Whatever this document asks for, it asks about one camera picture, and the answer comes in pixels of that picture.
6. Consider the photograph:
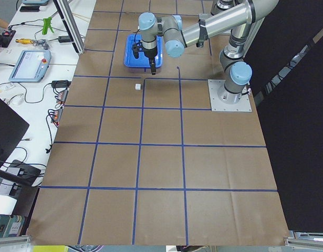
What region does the black power adapter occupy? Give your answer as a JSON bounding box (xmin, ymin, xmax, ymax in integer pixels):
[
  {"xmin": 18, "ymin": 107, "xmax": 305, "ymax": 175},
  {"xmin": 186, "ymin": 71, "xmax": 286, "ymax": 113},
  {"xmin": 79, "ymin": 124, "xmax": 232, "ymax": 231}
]
[{"xmin": 58, "ymin": 36, "xmax": 71, "ymax": 43}]

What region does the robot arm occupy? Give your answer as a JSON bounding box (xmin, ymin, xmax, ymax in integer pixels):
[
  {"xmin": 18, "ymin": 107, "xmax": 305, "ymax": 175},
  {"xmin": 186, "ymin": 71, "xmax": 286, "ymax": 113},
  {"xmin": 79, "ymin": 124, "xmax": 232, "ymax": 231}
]
[{"xmin": 131, "ymin": 0, "xmax": 278, "ymax": 104}]

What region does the black monitor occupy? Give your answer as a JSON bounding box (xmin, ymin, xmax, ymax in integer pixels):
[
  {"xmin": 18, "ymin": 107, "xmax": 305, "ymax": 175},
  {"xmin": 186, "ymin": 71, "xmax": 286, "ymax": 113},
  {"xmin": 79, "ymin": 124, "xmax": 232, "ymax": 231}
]
[{"xmin": 0, "ymin": 99, "xmax": 29, "ymax": 167}]

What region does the white block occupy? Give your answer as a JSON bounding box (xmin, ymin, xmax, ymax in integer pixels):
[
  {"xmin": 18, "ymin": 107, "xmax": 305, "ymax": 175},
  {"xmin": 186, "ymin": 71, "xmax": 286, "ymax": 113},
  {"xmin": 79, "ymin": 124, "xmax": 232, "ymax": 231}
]
[{"xmin": 135, "ymin": 83, "xmax": 141, "ymax": 90}]

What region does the green reach grabber tool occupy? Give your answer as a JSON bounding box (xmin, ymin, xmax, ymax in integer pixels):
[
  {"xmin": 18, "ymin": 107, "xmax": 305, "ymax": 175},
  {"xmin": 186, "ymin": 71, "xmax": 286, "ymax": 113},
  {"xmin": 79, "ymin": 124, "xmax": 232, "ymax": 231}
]
[{"xmin": 42, "ymin": 17, "xmax": 54, "ymax": 35}]

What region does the teach pendant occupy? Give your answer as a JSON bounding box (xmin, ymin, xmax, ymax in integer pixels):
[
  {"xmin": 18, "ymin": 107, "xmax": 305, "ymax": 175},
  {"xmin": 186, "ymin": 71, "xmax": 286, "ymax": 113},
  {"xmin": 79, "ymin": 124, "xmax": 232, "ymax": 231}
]
[{"xmin": 8, "ymin": 50, "xmax": 51, "ymax": 82}]

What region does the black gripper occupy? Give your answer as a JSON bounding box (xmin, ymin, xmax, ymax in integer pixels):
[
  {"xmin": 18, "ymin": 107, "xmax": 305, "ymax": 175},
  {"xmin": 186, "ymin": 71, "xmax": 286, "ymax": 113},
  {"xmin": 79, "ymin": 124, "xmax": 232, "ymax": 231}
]
[{"xmin": 132, "ymin": 41, "xmax": 157, "ymax": 75}]

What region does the aluminium frame post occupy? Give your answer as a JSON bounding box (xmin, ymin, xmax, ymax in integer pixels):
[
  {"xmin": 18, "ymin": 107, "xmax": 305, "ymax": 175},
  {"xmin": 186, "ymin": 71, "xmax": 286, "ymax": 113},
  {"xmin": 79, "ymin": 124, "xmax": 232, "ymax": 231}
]
[{"xmin": 53, "ymin": 0, "xmax": 85, "ymax": 55}]

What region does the blue plastic tray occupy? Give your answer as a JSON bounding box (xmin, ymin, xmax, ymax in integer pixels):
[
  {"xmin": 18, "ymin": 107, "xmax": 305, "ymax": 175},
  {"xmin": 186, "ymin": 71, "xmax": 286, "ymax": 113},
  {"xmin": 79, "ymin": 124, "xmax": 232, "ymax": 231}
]
[{"xmin": 123, "ymin": 34, "xmax": 163, "ymax": 68}]

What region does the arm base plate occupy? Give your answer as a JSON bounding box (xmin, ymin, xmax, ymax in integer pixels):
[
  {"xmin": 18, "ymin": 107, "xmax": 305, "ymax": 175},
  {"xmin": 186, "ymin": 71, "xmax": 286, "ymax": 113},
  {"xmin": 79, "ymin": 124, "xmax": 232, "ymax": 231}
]
[{"xmin": 207, "ymin": 79, "xmax": 252, "ymax": 112}]

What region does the brown paper table cover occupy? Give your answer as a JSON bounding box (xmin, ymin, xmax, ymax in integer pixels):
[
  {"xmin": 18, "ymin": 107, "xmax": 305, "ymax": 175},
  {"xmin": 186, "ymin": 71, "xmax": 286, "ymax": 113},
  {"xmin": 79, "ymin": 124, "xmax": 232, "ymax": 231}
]
[{"xmin": 27, "ymin": 1, "xmax": 288, "ymax": 246}]

